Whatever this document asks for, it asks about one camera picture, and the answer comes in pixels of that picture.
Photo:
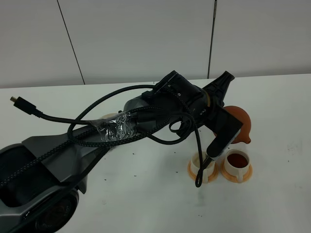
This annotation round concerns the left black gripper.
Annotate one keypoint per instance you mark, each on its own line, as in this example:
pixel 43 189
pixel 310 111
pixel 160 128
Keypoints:
pixel 205 104

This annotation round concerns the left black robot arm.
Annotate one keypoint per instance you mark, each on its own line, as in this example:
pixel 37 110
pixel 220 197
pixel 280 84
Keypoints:
pixel 41 177

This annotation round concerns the beige round teapot coaster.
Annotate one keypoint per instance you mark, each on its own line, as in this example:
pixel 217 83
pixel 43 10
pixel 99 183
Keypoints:
pixel 109 116

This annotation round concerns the left white teacup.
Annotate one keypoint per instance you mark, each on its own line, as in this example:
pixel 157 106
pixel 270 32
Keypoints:
pixel 195 160

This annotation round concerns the white teacup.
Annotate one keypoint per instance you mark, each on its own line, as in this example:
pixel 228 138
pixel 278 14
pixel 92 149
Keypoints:
pixel 236 163
pixel 195 160

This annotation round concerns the left orange cup saucer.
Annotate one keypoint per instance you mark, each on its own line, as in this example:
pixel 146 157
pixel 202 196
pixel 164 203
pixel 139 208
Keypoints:
pixel 210 173

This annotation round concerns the orange cup saucer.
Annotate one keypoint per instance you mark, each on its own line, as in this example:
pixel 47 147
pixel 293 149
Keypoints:
pixel 210 173
pixel 233 179

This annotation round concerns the right white teacup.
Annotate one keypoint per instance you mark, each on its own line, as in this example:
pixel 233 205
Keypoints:
pixel 236 163

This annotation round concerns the right orange cup saucer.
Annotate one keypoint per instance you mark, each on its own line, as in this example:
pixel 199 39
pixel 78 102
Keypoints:
pixel 233 179

